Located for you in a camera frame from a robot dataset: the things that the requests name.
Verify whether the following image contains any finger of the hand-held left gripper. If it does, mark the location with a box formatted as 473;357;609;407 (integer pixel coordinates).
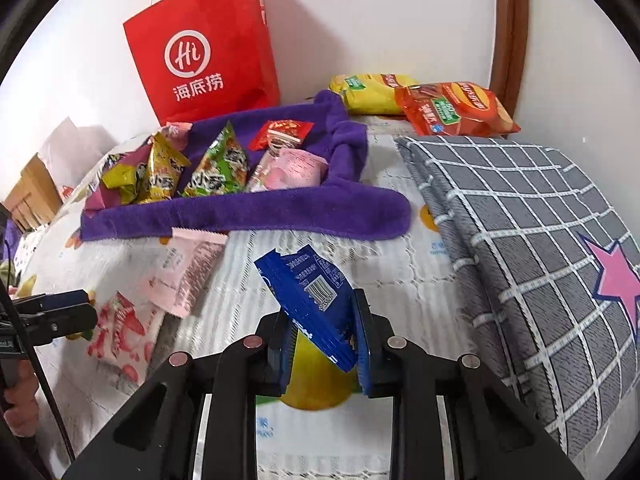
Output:
9;289;92;313
22;302;99;347

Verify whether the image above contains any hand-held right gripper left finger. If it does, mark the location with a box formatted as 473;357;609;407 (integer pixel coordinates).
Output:
62;310;293;480

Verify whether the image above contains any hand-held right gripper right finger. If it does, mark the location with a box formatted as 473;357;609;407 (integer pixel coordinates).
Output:
352;287;586;480

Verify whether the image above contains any blue snack packet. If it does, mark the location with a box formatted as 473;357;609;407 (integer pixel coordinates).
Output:
254;244;361;373

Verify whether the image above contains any yellow triangular snack packet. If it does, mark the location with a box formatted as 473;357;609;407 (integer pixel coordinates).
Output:
137;132;192;203
100;157;146;206

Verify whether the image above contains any purple towel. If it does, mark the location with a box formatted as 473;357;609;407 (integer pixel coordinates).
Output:
80;89;412;242

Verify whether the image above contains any magenta snack packet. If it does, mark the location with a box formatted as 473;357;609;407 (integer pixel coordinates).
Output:
85;122;195;211

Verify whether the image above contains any green snack packet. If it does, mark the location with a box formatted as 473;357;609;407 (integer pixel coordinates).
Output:
182;121;251;197

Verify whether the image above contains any small red snack packet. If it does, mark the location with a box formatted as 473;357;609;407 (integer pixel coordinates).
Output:
248;120;315;153

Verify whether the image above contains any person's left hand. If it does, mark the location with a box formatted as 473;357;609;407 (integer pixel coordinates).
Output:
2;370;41;436

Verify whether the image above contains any strawberry print snack packet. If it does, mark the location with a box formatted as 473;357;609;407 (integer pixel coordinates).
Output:
87;292;166;386

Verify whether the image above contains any fruit print tablecloth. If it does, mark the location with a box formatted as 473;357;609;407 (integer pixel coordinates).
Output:
10;115;581;480

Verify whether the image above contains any pale pink snack packet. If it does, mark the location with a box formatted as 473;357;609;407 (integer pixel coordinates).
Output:
150;227;228;317

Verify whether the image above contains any white plastic bag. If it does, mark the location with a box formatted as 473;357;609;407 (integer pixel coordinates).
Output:
40;116;116;196

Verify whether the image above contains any grey checked cloth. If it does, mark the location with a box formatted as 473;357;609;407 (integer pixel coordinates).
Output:
395;135;640;456

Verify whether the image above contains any yellow chip bag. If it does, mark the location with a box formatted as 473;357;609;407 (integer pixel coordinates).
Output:
329;73;421;116

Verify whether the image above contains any red chip bag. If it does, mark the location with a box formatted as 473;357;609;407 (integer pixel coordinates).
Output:
394;81;521;137

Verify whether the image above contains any red paper bag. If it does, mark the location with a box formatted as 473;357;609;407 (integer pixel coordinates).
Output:
122;0;281;126

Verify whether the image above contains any black cable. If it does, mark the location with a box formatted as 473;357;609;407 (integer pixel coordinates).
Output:
0;280;78;461

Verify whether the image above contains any brown door frame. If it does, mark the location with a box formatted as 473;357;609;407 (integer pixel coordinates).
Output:
490;0;531;121

